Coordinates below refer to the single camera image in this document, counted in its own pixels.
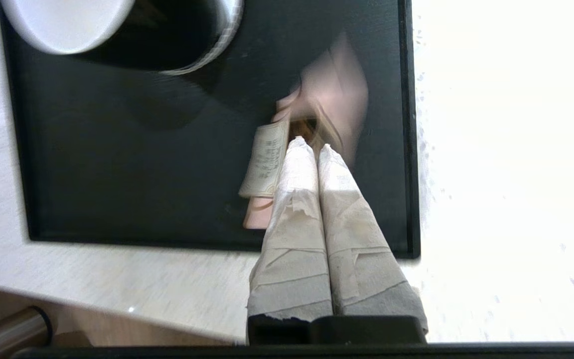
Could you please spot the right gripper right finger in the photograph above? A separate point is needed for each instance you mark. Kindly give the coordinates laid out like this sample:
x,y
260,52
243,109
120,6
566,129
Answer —
x,y
361,259

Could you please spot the pink tea bag packet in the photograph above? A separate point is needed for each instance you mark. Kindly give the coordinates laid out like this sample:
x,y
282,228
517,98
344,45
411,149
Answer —
x,y
267,159

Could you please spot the brushed metal tube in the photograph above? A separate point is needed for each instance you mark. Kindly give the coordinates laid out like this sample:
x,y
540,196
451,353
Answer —
x,y
8,329

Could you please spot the black cup white inside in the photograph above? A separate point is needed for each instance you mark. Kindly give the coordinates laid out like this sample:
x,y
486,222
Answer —
x,y
68,25

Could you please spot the black rectangular serving tray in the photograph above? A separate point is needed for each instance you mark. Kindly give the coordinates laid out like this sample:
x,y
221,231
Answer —
x,y
117,174

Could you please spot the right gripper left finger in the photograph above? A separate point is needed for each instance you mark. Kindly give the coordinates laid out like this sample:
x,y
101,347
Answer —
x,y
294,249

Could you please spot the white saucer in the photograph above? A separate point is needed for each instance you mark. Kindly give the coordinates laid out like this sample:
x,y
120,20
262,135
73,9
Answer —
x,y
233,25

